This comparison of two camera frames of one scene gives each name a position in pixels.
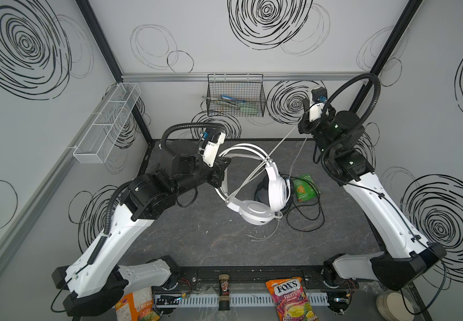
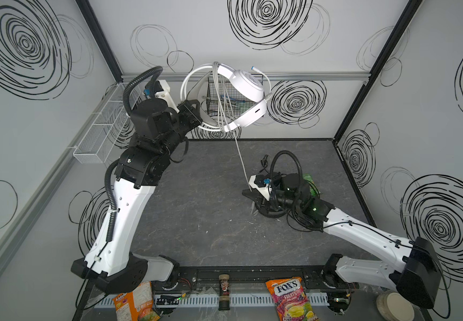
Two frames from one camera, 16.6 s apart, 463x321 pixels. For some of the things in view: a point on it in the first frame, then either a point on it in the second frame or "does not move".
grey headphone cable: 265,161 to 220,98
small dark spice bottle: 224,300 does not move
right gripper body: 306,122 to 263,198
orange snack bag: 136,306 does not move
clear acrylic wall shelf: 108,122 does not move
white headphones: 258,212 to 249,85
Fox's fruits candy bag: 291,299 does not move
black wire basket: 238,95 does not move
